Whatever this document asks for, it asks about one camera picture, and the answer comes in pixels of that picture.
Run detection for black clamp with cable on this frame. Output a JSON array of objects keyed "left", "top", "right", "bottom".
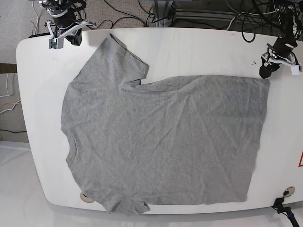
[{"left": 272, "top": 197, "right": 299, "bottom": 227}]

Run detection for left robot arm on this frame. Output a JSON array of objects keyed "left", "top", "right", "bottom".
[{"left": 259, "top": 0, "right": 303, "bottom": 79}]

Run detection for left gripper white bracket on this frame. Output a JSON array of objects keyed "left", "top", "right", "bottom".
[{"left": 259, "top": 37, "right": 302, "bottom": 79}]

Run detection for table grommet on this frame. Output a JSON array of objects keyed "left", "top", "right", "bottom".
[
  {"left": 283, "top": 186, "right": 295, "bottom": 198},
  {"left": 80, "top": 192, "right": 94, "bottom": 203}
]

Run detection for grey t-shirt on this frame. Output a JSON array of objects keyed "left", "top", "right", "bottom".
[{"left": 61, "top": 34, "right": 270, "bottom": 215}]

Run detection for left table grommet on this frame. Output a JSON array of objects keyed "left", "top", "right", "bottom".
[{"left": 80, "top": 192, "right": 94, "bottom": 203}]

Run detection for red warning triangle sticker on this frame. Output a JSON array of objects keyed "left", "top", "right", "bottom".
[{"left": 298, "top": 152, "right": 303, "bottom": 167}]

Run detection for right table grommet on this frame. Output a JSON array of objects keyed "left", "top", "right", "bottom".
[{"left": 283, "top": 186, "right": 295, "bottom": 198}]

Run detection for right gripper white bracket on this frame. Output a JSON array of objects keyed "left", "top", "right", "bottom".
[{"left": 46, "top": 9, "right": 96, "bottom": 49}]

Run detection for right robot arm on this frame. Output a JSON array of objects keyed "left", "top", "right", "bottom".
[{"left": 38, "top": 0, "right": 96, "bottom": 49}]

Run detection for aluminium frame behind table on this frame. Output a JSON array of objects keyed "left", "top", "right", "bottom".
[{"left": 151, "top": 0, "right": 261, "bottom": 26}]

